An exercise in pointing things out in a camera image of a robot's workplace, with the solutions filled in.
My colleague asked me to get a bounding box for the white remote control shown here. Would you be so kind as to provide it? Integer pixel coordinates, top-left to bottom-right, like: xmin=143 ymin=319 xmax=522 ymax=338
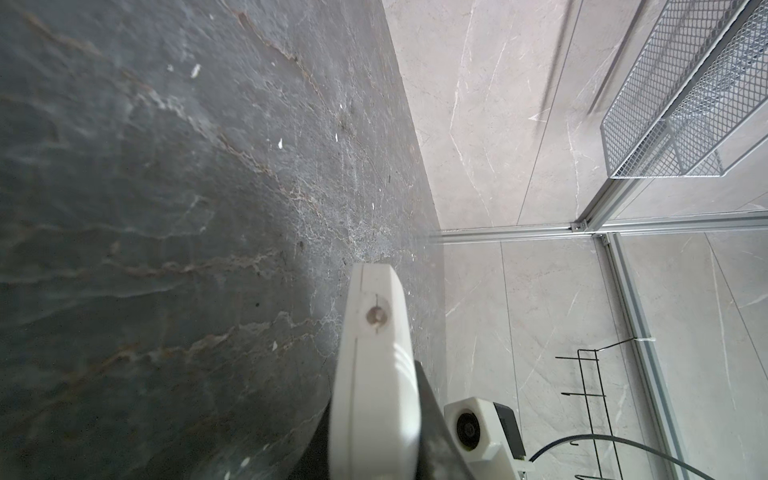
xmin=328 ymin=263 xmax=421 ymax=479

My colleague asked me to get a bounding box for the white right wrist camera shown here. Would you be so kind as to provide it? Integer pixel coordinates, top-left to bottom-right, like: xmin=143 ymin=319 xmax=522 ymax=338
xmin=443 ymin=397 xmax=532 ymax=480

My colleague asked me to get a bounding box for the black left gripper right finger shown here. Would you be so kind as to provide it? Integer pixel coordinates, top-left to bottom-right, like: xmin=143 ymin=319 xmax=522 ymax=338
xmin=415 ymin=361 xmax=473 ymax=480

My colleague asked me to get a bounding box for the aluminium frame profile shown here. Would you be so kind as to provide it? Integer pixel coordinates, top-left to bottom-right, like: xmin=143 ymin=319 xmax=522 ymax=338
xmin=441 ymin=175 xmax=767 ymax=479

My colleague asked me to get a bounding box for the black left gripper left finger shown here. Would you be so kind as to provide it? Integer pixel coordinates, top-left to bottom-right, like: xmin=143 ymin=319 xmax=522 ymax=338
xmin=287 ymin=402 xmax=331 ymax=480

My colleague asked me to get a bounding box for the white wire mesh basket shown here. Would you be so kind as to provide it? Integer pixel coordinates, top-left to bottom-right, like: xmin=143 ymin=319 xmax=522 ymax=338
xmin=600 ymin=1 xmax=767 ymax=179

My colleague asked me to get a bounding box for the black wire hook rack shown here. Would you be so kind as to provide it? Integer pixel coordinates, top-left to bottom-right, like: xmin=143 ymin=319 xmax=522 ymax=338
xmin=555 ymin=336 xmax=654 ymax=479

